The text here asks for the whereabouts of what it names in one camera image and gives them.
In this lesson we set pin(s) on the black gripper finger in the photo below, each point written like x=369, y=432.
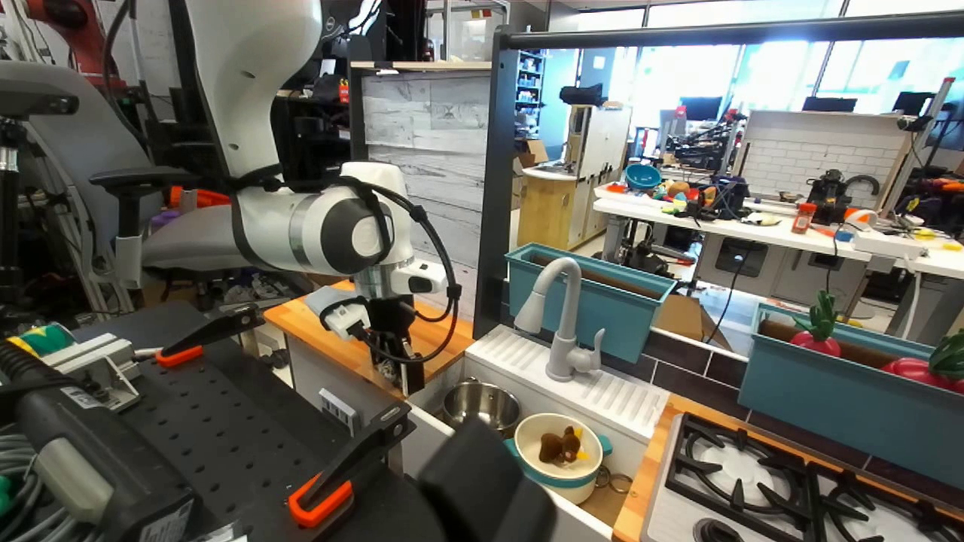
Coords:
x=387, y=355
x=414, y=371

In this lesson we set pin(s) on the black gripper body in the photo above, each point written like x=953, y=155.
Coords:
x=392, y=319

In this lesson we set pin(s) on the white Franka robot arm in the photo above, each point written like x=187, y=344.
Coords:
x=302, y=183

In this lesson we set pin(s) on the grey toy faucet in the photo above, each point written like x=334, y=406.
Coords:
x=564, y=319

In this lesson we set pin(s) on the small brown toy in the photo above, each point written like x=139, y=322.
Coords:
x=560, y=444

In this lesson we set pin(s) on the wooden toy kitchen unit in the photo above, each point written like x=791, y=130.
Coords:
x=643, y=422

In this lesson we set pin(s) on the toy stove top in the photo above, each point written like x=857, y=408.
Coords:
x=792, y=484

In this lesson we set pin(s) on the red green toy plant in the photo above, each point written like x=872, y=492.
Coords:
x=821, y=325
x=935, y=365

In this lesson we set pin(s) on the shiny metal bowl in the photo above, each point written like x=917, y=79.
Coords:
x=482, y=402

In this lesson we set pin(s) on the bowl with brown food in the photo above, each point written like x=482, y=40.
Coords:
x=560, y=470

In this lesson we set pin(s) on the black perforated workbench board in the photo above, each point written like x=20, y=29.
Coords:
x=221, y=432

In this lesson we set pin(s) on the yellow wooden cabinet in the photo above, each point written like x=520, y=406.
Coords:
x=545, y=211

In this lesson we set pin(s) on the teal planter box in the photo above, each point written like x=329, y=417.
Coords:
x=853, y=402
x=592, y=296

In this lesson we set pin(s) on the blue bowl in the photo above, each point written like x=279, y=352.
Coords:
x=643, y=177

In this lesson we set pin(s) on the green sponge block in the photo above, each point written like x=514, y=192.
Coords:
x=45, y=337

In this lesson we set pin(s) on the white background table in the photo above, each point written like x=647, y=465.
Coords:
x=742, y=234

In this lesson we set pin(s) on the grey office chair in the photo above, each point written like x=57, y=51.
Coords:
x=72, y=141

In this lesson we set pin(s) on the red cup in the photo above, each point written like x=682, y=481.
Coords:
x=804, y=218

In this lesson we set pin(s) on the black coffee machine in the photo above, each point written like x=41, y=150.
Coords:
x=831, y=197

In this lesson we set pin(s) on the white brick panel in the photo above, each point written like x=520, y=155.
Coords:
x=831, y=151

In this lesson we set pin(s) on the black metal frame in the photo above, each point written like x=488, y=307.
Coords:
x=494, y=183

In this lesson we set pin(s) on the short aluminium extrusion bracket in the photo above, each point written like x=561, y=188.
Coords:
x=85, y=363

